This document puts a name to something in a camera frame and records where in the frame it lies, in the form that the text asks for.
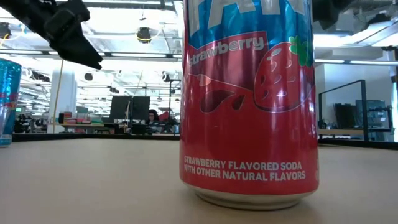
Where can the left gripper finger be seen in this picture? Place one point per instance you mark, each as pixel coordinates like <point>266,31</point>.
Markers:
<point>74,51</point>

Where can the blue silver Red Bull can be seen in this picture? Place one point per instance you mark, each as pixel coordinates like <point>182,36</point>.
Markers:
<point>9,93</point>

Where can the red Fanta strawberry can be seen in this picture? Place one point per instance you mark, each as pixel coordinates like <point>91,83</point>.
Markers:
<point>248,124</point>

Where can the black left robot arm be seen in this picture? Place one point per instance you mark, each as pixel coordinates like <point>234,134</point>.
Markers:
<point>21,12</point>

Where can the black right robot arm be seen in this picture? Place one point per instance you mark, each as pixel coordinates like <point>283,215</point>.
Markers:
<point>329,11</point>

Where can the white pillar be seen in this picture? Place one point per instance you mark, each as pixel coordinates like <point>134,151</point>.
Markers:
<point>65,93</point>

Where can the stack of colourful boxes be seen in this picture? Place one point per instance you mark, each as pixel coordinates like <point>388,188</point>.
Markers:
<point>77,119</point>

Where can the black computer monitor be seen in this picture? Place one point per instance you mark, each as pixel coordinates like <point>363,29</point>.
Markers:
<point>140,107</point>
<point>119,107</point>

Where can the person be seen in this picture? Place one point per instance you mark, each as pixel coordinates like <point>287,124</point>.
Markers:
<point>153,115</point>

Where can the red chair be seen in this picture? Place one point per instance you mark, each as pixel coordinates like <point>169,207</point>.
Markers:
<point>163,116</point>

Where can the dark equipment rack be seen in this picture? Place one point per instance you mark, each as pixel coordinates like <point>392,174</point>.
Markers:
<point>373,113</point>

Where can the black ceiling camera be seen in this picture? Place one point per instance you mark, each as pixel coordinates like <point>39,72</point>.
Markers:
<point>144,35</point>

